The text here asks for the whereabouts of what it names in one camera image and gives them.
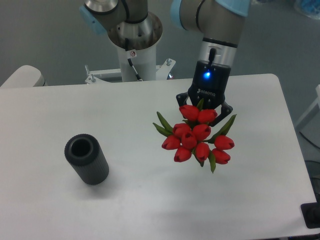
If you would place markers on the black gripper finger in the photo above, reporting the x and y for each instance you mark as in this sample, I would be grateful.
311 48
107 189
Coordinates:
182 98
225 110

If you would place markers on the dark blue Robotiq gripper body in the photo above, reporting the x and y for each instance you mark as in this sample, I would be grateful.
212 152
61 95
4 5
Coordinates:
209 84

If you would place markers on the red tulip bouquet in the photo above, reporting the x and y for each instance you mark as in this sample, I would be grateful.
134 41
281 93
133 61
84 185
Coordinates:
191 138

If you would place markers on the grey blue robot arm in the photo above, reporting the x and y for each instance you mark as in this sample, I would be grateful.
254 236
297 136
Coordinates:
220 21

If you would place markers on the white furniture at right edge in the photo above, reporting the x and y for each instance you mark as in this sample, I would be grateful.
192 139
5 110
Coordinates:
309 113

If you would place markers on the black ribbed cylindrical vase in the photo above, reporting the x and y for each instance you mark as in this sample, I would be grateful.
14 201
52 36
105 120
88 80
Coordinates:
83 152

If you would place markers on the blue plastic bag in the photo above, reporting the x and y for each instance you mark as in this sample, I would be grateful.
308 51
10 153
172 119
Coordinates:
308 8

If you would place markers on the black device at table corner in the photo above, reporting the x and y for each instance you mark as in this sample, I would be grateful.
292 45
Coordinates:
311 215

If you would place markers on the white chair back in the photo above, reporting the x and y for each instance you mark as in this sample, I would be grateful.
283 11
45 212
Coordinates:
25 76

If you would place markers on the white metal base frame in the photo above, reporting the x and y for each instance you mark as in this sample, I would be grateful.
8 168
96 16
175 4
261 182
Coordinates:
162 72

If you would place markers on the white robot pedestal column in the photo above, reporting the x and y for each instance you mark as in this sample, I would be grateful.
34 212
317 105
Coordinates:
136 44

